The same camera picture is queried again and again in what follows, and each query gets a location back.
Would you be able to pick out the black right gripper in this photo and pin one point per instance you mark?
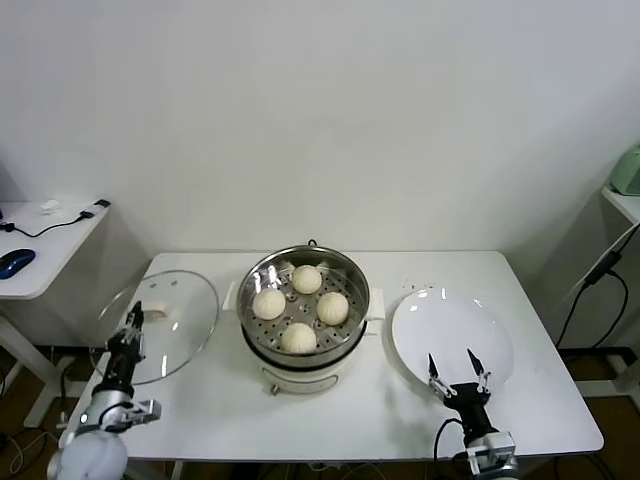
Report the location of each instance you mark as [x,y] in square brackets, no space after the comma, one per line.
[472,405]

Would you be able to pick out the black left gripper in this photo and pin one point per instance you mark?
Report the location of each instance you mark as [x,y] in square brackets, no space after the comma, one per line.
[122,360]

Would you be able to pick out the round glass pot lid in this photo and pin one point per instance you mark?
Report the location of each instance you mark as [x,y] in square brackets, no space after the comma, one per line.
[190,310]

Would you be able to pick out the white steamed baozi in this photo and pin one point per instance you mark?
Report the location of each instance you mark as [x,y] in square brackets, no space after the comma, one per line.
[306,279]
[298,338]
[332,307]
[268,305]

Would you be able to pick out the perforated steel steamer basket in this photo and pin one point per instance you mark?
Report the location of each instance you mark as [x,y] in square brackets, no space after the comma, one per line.
[357,300]

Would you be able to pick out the round white plate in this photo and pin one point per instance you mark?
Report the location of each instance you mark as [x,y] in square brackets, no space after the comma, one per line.
[425,330]

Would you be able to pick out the white side desk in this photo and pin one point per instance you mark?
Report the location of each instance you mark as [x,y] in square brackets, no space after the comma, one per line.
[50,255]
[622,205]

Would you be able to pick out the white rectangular table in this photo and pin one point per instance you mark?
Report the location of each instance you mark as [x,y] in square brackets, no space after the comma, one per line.
[350,425]

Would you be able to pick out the small black device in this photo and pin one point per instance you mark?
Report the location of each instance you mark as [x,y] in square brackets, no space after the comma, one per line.
[102,203]

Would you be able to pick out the blue computer mouse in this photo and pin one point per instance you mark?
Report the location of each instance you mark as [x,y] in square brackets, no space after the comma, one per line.
[16,262]

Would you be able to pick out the small white object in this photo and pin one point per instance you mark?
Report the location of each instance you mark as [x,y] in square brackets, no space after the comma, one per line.
[50,206]

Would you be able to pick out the white electric cooker base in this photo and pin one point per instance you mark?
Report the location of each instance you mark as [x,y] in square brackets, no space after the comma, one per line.
[300,381]

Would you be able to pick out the mint green appliance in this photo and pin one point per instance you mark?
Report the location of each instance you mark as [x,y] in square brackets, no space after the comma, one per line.
[627,172]

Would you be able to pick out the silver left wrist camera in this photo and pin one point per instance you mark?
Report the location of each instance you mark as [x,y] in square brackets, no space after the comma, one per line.
[145,410]

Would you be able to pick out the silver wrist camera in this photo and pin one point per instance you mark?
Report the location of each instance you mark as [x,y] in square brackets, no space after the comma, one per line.
[500,452]
[145,410]

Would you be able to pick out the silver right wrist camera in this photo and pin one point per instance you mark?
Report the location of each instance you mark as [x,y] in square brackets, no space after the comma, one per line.
[500,452]

